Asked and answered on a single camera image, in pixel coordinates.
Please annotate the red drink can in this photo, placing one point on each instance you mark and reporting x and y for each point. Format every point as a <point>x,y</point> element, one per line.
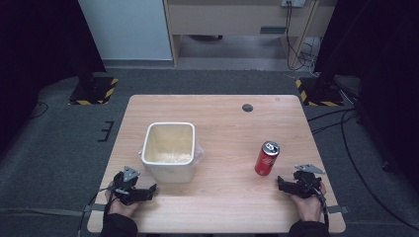
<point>265,161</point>

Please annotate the person's right hand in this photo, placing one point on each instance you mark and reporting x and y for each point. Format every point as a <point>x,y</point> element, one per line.
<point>309,208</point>

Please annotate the grey power strip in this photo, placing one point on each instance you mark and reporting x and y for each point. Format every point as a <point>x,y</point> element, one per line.
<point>292,2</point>

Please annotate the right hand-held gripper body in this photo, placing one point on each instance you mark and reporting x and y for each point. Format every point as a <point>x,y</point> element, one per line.
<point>307,184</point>

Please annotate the grey round table grommet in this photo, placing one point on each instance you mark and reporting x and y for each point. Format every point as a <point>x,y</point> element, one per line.
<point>247,107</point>

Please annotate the person's left hand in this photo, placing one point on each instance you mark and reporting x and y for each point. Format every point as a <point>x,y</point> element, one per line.
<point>120,207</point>

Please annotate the black stand base striped edge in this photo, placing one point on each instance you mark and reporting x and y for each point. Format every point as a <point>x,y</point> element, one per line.
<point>321,94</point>
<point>94,90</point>

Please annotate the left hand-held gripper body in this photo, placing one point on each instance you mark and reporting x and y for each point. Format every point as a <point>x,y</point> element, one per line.
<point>126,187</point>

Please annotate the white square bin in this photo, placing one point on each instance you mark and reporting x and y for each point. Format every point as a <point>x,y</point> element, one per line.
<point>168,164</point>

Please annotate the clear plastic bin liner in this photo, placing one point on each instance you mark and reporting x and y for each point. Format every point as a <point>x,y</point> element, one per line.
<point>199,153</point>

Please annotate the black curtain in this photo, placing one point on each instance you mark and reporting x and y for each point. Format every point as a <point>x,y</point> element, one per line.
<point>378,65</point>
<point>39,49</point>

